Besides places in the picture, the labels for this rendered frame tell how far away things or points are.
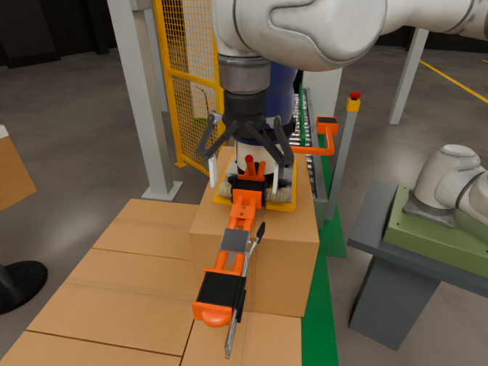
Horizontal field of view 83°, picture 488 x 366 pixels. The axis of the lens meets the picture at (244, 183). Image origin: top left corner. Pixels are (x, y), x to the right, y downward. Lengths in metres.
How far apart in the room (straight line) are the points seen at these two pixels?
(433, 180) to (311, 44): 0.98
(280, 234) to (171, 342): 0.56
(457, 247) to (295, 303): 0.60
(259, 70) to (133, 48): 1.80
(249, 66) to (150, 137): 1.99
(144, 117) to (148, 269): 1.34
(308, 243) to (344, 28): 0.67
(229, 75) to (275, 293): 0.79
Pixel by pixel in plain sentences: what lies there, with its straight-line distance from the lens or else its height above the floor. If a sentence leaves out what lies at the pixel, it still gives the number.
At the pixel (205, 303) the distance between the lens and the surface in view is 0.55.
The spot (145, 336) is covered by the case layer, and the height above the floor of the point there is 0.54.
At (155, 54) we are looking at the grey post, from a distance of 4.56.
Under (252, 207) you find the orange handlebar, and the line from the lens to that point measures 0.74.
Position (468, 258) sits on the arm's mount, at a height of 0.81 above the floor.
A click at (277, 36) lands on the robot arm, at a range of 0.32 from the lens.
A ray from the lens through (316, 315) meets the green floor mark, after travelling 1.85.
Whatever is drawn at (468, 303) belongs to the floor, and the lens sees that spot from 2.29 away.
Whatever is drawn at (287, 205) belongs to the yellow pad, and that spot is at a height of 0.96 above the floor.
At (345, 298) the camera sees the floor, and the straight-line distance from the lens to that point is 1.96.
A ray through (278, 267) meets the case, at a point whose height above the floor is 0.82.
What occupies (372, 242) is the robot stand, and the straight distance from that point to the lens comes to 1.22.
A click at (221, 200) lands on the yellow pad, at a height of 0.96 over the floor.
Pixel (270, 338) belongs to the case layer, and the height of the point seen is 0.54.
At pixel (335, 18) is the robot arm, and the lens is 0.29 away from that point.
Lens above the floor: 1.56
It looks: 34 degrees down
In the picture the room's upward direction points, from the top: straight up
